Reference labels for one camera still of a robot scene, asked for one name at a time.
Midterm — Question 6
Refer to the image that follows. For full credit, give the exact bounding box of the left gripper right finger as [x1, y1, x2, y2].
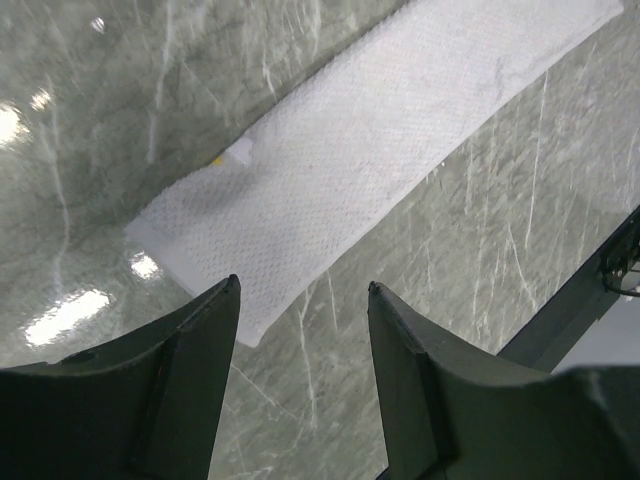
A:
[366, 280, 551, 480]

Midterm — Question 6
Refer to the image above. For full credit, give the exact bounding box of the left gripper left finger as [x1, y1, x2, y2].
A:
[49, 273, 242, 480]

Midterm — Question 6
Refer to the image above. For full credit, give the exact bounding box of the white towel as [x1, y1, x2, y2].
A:
[127, 1, 623, 347]

